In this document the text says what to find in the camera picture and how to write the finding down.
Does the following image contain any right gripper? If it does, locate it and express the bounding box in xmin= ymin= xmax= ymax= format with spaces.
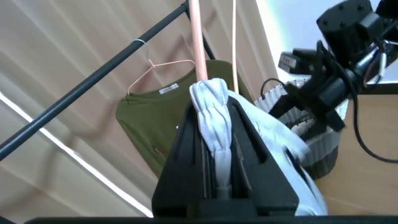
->
xmin=269 ymin=72 xmax=357 ymax=138

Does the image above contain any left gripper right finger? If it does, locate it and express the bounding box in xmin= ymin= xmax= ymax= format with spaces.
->
xmin=228 ymin=96 xmax=300 ymax=218

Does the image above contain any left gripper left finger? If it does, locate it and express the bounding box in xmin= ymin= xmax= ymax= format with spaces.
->
xmin=151 ymin=102 xmax=216 ymax=218

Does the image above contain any pale grey garment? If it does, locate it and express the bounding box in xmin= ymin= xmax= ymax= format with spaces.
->
xmin=189 ymin=77 xmax=329 ymax=217

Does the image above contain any green printed shirt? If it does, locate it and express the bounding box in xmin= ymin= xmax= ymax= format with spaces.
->
xmin=115 ymin=59 xmax=254 ymax=178

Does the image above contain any pink clothes hanger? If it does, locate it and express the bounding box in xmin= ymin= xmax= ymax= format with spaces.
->
xmin=126 ymin=39 xmax=197 ymax=96
xmin=188 ymin=0 xmax=239 ymax=94

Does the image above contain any white laundry basket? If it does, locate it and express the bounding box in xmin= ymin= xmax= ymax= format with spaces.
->
xmin=254 ymin=79 xmax=349 ymax=181

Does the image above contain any black clothes rack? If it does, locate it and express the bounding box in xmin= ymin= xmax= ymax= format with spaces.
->
xmin=0 ymin=0 xmax=216 ymax=162

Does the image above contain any beige curtain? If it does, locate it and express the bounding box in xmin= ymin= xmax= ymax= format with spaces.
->
xmin=0 ymin=0 xmax=280 ymax=218

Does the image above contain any black cable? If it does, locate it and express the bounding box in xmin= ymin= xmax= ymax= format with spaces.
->
xmin=315 ymin=40 xmax=398 ymax=164

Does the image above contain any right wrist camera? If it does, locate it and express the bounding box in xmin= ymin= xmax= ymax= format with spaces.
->
xmin=277 ymin=48 xmax=320 ymax=75

